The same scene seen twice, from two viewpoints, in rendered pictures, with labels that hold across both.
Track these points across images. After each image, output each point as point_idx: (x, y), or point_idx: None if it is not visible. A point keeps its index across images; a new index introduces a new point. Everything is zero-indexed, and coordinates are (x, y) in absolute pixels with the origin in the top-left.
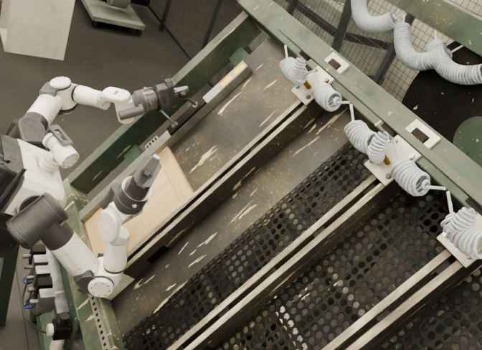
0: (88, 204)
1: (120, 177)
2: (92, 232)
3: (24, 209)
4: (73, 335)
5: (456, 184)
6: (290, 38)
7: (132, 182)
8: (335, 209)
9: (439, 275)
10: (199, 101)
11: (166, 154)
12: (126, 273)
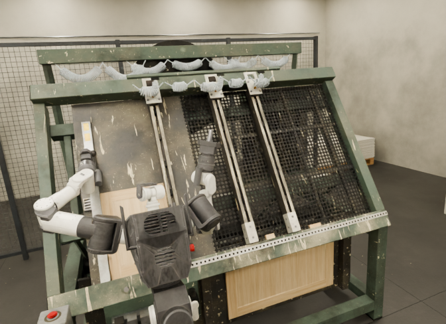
0: (101, 271)
1: None
2: (127, 271)
3: (194, 216)
4: (198, 293)
5: (254, 70)
6: (141, 76)
7: (217, 145)
8: (218, 118)
9: (258, 103)
10: None
11: (107, 196)
12: None
